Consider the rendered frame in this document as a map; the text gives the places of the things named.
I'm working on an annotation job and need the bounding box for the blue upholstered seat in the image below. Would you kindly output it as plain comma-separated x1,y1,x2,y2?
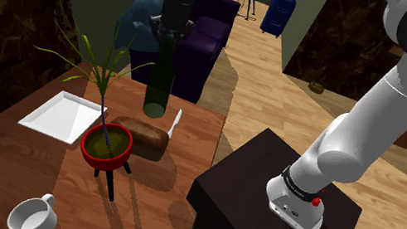
112,0,174,58

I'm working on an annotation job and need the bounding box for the purple sofa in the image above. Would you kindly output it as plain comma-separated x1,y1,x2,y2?
120,0,243,110

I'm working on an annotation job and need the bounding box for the black tripod stand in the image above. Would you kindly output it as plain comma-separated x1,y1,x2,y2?
218,0,260,23

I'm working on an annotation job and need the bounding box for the green glass bottle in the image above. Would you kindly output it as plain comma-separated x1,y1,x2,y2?
140,28,184,122

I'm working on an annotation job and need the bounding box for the blue filing cabinet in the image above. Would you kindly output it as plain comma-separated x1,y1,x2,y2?
258,0,298,41

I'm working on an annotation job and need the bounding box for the white knife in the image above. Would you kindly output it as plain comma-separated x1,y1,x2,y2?
165,107,184,141

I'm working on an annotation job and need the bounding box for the brown bread loaf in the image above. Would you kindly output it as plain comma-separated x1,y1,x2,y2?
106,114,173,155

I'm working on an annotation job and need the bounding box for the wooden table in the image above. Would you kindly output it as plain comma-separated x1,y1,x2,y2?
0,48,231,229

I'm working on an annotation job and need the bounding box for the white square plate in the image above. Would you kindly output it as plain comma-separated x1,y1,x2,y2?
15,84,110,151

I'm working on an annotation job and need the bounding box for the small yellow basket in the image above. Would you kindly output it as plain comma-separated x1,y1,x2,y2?
306,78,327,95

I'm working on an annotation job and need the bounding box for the red pot with green plant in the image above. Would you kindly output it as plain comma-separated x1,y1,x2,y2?
10,8,161,207

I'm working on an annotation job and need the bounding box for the dark robot stand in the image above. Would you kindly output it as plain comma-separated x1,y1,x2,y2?
181,116,373,229

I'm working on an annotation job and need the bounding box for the white mug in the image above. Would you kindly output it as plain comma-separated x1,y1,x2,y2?
5,188,63,229

